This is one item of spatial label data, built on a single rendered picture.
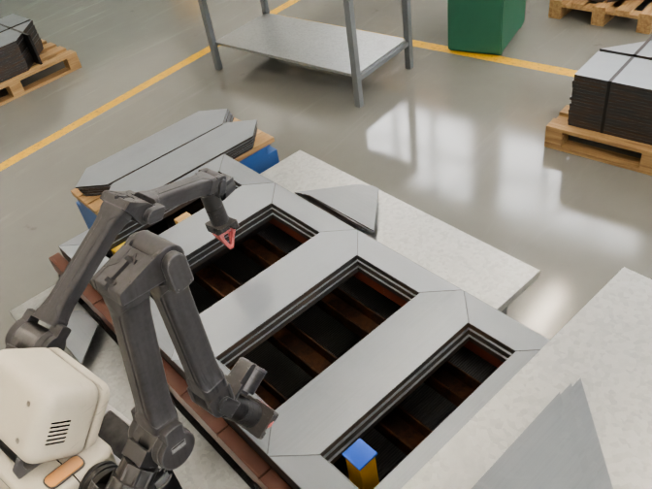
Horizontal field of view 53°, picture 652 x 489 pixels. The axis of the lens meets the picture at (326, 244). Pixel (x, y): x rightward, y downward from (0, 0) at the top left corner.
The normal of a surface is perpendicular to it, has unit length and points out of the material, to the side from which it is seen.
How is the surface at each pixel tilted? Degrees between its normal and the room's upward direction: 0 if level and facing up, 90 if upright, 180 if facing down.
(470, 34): 90
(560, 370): 0
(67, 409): 90
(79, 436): 90
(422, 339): 0
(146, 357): 89
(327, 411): 0
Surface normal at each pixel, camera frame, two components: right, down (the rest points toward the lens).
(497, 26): -0.48, 0.62
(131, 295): 0.77, 0.33
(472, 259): -0.13, -0.76
